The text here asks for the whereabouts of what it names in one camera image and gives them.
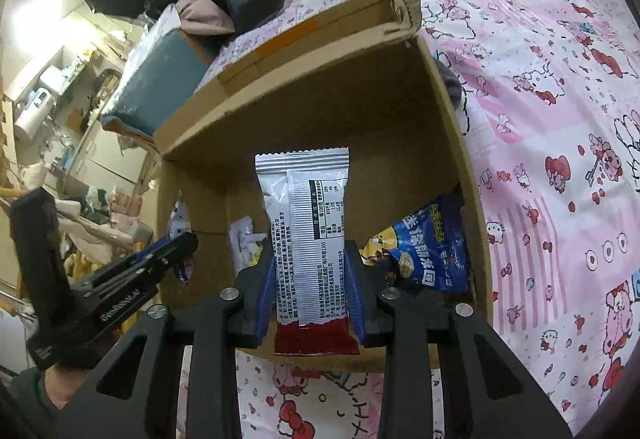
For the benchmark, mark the blue snack bag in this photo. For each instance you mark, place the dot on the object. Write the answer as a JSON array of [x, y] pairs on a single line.
[[425, 249]]

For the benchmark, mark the dark grey cloth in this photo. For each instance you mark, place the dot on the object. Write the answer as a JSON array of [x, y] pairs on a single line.
[[450, 81]]

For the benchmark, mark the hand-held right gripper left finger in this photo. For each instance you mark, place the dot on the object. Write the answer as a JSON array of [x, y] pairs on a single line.
[[250, 299]]

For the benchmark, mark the teal storage box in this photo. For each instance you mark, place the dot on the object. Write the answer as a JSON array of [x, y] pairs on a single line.
[[160, 74]]

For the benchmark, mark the cardboard box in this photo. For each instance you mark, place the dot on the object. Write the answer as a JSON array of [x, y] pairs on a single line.
[[360, 119]]

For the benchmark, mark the white and red snack packet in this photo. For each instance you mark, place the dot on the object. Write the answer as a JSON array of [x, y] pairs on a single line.
[[310, 239]]

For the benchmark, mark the white cloth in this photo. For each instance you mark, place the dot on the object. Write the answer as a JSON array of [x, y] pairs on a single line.
[[100, 219]]

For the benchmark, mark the pink cartoon printed bedsheet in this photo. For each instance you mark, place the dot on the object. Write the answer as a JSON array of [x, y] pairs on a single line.
[[550, 144]]

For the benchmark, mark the pink cloth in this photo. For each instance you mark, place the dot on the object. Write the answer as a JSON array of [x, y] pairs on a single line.
[[205, 16]]

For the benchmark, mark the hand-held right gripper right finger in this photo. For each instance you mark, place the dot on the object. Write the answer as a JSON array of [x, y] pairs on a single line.
[[362, 299]]

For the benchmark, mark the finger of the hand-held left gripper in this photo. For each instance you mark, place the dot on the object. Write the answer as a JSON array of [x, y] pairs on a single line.
[[165, 246], [145, 281]]

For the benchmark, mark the white cabinet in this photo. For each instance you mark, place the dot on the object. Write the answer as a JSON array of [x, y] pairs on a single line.
[[107, 159]]

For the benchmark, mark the white and purple small packet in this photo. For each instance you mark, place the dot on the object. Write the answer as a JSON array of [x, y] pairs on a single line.
[[180, 239]]

